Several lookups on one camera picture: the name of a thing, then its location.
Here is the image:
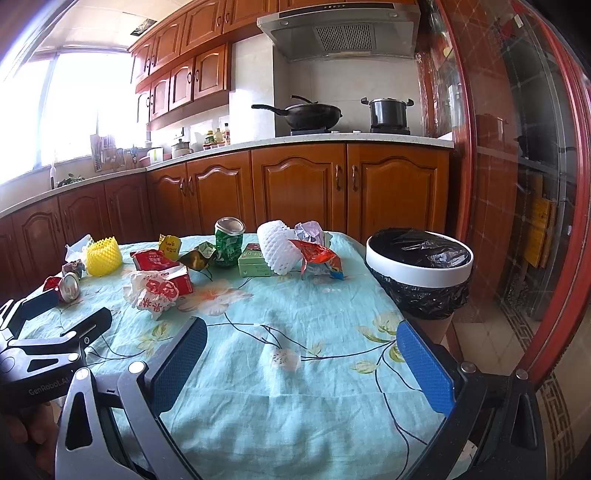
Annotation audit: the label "red chip bag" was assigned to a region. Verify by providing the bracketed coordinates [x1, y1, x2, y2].
[130, 249, 193, 296]

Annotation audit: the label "small yellow snack packet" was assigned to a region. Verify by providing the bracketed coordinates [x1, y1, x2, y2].
[158, 234, 181, 261]

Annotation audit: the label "green soda can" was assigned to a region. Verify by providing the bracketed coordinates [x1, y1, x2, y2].
[214, 217, 245, 267]

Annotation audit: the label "green milk carton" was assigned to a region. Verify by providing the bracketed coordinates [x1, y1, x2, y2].
[238, 243, 273, 278]

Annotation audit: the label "white foam fruit net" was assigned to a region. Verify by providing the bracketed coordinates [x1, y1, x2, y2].
[256, 220, 301, 276]

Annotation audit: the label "red snack bag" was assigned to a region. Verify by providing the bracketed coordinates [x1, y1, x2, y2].
[290, 240, 345, 280]

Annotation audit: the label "foil wrapper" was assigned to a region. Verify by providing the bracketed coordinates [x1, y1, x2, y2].
[294, 220, 325, 246]

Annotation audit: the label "green gold snack pouch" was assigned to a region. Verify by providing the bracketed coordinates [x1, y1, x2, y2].
[178, 241, 216, 271]

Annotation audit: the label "black trash bag liner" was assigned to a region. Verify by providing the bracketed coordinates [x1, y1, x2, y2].
[366, 228, 475, 321]

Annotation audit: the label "wooden lower kitchen cabinets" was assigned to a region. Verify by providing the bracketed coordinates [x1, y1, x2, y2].
[1, 142, 450, 299]

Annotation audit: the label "wooden kitchen cabinets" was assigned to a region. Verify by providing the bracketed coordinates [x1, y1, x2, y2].
[1, 142, 450, 299]
[129, 1, 416, 121]

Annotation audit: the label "wooden upper kitchen cabinets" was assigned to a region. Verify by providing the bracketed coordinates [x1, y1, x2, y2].
[129, 1, 416, 121]

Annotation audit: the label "person's left hand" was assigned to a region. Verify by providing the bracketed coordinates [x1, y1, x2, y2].
[2, 402, 58, 477]

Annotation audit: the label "crushed red can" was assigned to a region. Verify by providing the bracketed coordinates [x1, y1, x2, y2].
[43, 272, 80, 304]

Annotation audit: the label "yellow foam fruit net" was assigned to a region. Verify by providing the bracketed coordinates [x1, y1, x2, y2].
[86, 237, 122, 277]

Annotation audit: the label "floral teal tablecloth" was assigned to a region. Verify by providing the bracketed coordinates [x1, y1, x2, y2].
[23, 233, 443, 479]

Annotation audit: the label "small metal kettle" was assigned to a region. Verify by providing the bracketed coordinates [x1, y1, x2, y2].
[171, 139, 193, 159]

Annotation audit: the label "condiment bottles on counter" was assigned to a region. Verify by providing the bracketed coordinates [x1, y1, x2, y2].
[202, 123, 231, 150]

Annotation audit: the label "black wok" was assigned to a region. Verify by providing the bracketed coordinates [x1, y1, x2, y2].
[252, 95, 342, 131]

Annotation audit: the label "black stock pot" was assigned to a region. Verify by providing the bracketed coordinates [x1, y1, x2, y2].
[360, 97, 415, 130]

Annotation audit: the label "steel range hood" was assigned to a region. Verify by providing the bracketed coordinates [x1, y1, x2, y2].
[256, 2, 421, 61]

